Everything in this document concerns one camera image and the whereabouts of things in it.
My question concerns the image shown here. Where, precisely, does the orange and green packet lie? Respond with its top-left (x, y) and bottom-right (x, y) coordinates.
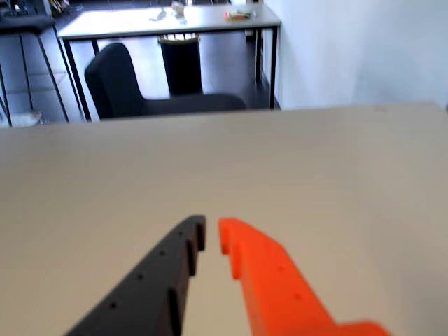
top-left (223, 9), bottom-right (256, 22)

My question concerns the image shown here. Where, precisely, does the grey table with black legs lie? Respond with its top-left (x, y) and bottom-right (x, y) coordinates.
top-left (57, 2), bottom-right (283, 122)

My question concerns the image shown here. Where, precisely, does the black upholstered chair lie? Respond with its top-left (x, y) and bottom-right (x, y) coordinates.
top-left (84, 42), bottom-right (248, 120)

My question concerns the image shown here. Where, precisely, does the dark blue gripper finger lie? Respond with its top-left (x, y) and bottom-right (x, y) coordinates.
top-left (66, 213), bottom-right (207, 336)

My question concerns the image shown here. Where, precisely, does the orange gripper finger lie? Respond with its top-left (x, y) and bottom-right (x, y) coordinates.
top-left (218, 216), bottom-right (393, 336)

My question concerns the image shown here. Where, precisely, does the black waste bin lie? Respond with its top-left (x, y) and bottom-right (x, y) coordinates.
top-left (157, 33), bottom-right (204, 97)

